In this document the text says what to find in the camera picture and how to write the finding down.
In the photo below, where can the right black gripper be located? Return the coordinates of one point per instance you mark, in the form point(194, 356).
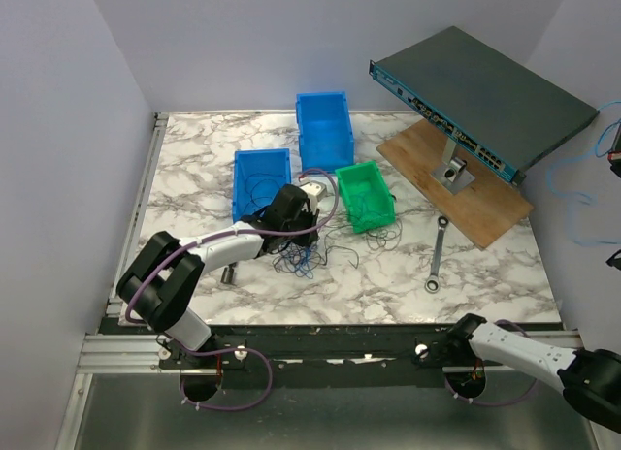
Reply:
point(614, 156)

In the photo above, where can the ratchet wrench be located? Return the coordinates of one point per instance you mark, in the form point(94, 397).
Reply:
point(432, 283)

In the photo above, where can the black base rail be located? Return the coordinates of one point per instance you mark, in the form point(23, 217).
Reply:
point(307, 356)

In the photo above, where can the aluminium frame rail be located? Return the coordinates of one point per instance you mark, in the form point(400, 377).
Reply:
point(129, 352)

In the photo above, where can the green bin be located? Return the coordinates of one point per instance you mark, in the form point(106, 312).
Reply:
point(366, 197)

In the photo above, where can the wooden board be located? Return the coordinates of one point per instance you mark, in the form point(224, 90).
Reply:
point(483, 211)

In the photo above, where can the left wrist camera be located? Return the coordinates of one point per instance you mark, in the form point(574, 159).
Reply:
point(315, 191)

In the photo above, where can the network switch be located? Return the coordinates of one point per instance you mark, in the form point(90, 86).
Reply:
point(499, 111)

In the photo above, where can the far blue bin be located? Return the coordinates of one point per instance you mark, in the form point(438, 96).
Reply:
point(325, 133)

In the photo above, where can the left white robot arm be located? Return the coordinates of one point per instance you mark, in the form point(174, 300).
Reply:
point(166, 271)

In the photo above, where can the near blue bin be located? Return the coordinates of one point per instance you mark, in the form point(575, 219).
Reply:
point(258, 176)

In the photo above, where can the blue bin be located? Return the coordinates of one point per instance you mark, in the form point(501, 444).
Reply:
point(258, 176)
point(325, 133)

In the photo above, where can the black socket tool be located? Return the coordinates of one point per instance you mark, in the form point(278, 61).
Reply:
point(228, 274)

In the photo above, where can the metal stand bracket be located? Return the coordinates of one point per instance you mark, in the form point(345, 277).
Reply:
point(452, 171)

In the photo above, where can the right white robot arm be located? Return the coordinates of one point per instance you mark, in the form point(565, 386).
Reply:
point(589, 381)

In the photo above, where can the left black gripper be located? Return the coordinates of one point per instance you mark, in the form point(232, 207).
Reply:
point(310, 218)

